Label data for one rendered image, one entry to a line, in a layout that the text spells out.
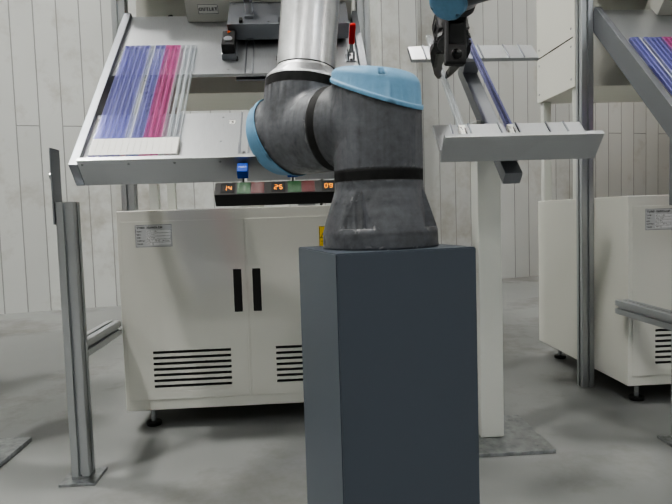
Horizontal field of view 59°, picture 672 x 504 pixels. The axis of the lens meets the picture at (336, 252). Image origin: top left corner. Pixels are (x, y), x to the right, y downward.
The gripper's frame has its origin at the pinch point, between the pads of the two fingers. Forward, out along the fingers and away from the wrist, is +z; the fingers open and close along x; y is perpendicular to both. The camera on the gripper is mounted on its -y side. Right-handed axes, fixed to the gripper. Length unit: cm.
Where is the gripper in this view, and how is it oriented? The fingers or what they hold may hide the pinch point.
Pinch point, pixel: (443, 76)
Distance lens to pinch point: 154.7
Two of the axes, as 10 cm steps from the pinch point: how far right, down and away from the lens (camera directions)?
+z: -0.4, 4.9, 8.7
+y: -0.6, -8.7, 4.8
